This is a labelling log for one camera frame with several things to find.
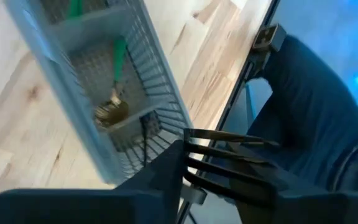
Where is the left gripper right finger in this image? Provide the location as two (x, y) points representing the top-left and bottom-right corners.
(227, 142), (358, 224)

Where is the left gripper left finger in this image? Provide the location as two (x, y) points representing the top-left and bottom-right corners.
(0, 139), (188, 224)

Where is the grey mesh cutlery basket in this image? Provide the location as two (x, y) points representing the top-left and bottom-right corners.
(3, 0), (195, 185)

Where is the person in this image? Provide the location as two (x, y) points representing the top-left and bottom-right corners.
(244, 34), (358, 194)

